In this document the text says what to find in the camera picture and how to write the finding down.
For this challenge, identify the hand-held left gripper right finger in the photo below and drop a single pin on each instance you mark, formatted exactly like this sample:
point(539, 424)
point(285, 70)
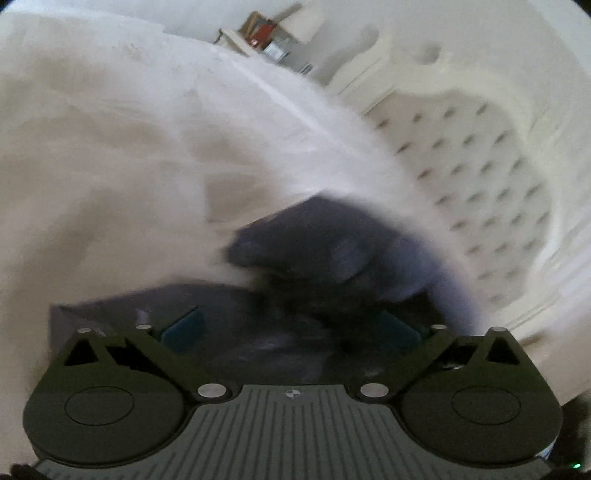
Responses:
point(397, 333)

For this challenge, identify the red picture frame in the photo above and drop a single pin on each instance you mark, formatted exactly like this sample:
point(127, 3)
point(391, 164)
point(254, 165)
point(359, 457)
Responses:
point(262, 32)

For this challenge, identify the white tufted headboard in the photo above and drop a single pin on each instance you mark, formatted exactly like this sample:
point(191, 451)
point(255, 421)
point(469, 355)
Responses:
point(485, 184)

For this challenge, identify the white table lamp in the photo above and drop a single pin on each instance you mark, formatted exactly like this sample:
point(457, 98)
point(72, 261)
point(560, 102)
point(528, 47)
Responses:
point(302, 21)

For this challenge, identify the purple patterned hooded jacket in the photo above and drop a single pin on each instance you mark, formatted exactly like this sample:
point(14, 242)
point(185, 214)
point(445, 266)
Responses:
point(323, 240)

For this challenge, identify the white nightstand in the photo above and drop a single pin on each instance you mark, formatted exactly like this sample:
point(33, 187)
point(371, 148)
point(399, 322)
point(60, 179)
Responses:
point(235, 39)

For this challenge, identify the small white clock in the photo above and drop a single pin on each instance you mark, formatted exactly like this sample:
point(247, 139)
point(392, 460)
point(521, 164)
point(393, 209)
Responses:
point(277, 50)

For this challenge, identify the white bedspread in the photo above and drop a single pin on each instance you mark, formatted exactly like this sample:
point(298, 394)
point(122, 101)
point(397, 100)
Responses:
point(138, 138)

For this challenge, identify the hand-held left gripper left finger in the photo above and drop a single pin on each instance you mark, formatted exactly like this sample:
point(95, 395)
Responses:
point(182, 331)

